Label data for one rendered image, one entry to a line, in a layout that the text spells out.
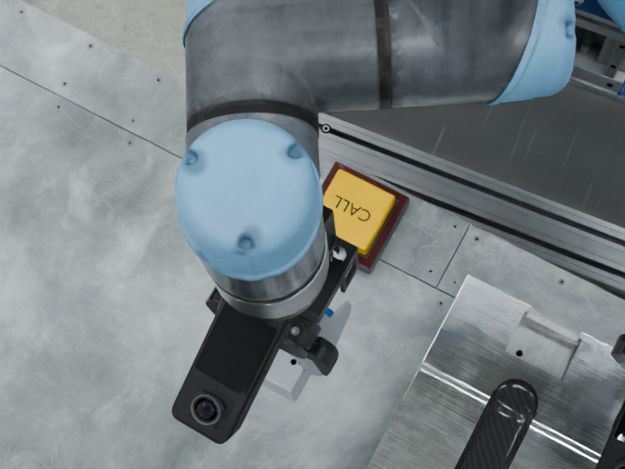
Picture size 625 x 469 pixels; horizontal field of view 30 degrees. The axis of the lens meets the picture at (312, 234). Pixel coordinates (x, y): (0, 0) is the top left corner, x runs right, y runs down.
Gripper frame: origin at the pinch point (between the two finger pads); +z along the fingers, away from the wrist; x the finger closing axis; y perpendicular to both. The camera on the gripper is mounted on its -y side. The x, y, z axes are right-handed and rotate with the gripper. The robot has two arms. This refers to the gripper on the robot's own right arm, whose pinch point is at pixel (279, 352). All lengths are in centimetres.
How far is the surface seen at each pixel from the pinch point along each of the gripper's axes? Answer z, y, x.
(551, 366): 8.7, 11.2, -19.8
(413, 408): 6.4, 2.0, -11.1
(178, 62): 95, 49, 57
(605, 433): 6.0, 7.6, -25.8
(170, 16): 95, 56, 63
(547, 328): 7.8, 13.8, -17.9
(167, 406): 15.0, -7.3, 9.1
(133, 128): 15.0, 14.6, 26.2
